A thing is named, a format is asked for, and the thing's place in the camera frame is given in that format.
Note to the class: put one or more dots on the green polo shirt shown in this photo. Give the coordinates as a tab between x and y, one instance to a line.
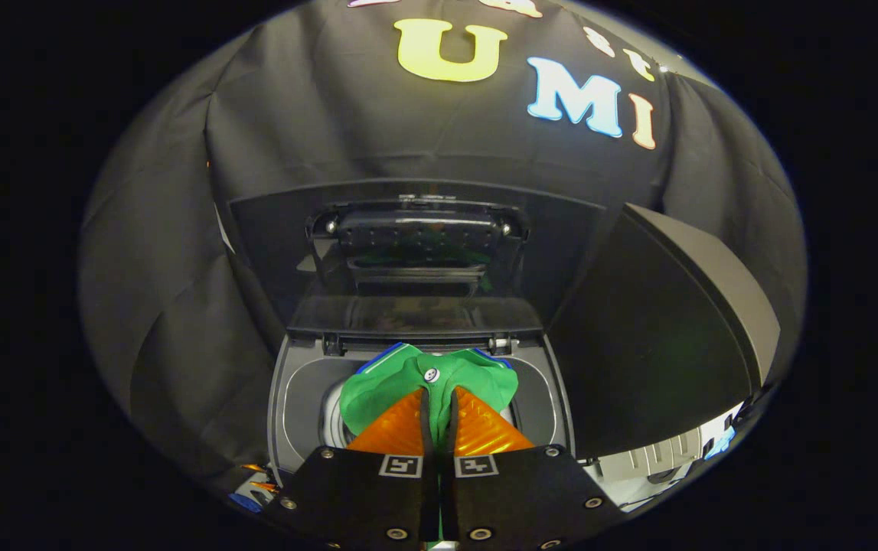
400	375

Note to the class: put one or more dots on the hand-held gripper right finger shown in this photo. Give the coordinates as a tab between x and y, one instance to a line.
515	497

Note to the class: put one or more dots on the white ribbed object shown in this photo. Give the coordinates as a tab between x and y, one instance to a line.
653	459

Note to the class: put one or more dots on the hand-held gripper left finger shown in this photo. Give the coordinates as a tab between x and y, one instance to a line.
362	497

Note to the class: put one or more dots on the black backdrop cloth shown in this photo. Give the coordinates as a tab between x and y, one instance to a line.
408	130

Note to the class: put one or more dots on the dark cabinet with beige door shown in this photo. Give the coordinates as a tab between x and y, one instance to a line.
638	344

